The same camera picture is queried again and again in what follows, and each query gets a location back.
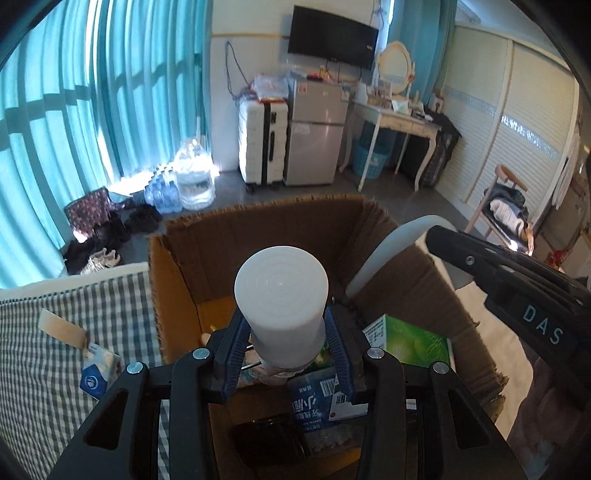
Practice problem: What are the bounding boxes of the grey tube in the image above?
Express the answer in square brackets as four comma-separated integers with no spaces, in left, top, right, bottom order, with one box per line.
[345,215,458,301]

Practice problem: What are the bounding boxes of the white bottle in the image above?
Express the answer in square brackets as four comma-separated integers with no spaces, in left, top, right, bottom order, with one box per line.
[234,246,329,374]

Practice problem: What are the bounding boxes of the checkered cloth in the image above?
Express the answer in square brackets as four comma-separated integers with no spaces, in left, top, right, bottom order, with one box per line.
[0,271,171,480]

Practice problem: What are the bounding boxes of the black television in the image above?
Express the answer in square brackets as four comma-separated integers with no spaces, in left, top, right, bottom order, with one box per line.
[287,6,379,71]

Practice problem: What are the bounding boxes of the polka-dot bag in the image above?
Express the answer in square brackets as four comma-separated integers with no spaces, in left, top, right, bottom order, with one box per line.
[64,187,112,241]

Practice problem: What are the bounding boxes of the white suitcase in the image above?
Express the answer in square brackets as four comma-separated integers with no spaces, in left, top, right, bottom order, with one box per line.
[239,98,289,193]

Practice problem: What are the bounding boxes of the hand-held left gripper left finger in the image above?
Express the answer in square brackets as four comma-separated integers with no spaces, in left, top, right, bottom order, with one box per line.
[46,307,252,480]

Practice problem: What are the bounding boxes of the blue basket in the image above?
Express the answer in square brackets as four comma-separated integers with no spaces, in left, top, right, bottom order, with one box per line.
[352,138,389,179]

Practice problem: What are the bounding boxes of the hanging white garment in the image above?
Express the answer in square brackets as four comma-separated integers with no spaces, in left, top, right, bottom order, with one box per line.
[551,134,583,210]

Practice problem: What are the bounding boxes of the large water jug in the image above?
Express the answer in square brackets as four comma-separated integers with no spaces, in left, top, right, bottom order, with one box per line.
[173,137,217,210]

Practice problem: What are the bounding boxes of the pack of small water bottles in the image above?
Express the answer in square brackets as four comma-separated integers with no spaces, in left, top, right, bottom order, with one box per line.
[144,162,182,214]

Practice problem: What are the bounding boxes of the green medicine box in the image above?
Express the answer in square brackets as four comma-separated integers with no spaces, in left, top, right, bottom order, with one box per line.
[361,314,455,370]

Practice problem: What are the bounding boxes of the small blue packet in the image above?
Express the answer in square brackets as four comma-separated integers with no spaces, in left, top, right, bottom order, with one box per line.
[79,342,124,401]

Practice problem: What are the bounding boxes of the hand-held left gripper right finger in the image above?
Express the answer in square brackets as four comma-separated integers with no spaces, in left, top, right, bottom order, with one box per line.
[323,305,513,480]

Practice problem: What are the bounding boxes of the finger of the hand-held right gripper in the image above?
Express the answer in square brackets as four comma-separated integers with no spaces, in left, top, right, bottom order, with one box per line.
[425,225,519,296]

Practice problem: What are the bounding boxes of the black clothes pile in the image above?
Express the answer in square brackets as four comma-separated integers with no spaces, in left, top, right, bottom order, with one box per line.
[62,203,162,273]

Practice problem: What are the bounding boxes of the beige tape strip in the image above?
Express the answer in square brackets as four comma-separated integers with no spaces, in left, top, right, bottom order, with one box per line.
[38,308,90,358]

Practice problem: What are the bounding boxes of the grey pink fabric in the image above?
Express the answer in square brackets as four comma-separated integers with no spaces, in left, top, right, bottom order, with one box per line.
[508,339,591,480]

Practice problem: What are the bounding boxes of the teal curtain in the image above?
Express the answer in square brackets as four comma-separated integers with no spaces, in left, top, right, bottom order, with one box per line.
[387,0,457,100]
[0,0,215,289]

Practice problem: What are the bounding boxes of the silver fridge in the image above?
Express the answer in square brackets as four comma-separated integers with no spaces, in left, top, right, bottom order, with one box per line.
[283,78,350,186]

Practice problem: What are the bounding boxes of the clothes pile on chair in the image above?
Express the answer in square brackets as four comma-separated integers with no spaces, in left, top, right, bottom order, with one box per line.
[487,185,532,236]

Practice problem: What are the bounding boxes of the black checkered bag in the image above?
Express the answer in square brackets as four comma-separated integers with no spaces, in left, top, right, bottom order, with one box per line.
[399,111,462,188]

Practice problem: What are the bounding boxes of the blue tissue pack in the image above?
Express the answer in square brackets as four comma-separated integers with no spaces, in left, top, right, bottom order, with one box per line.
[286,371,370,432]

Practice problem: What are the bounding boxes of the oval white mirror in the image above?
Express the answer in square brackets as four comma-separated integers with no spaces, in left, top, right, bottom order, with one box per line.
[376,41,415,97]

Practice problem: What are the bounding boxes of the white dressing table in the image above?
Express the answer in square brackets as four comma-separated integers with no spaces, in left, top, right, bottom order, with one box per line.
[339,99,441,193]

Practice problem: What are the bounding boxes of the wooden chair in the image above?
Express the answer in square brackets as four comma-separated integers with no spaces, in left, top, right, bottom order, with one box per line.
[464,165,536,257]

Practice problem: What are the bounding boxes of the wall cable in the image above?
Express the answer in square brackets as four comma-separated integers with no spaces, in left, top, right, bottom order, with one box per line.
[225,41,245,100]

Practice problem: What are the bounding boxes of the cardboard box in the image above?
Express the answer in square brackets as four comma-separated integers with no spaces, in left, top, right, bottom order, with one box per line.
[148,194,509,480]

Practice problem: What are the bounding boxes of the white louvered wardrobe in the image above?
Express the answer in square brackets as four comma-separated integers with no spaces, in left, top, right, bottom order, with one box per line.
[434,25,583,232]

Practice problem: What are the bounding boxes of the plastic bags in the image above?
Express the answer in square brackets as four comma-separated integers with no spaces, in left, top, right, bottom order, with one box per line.
[249,71,291,102]

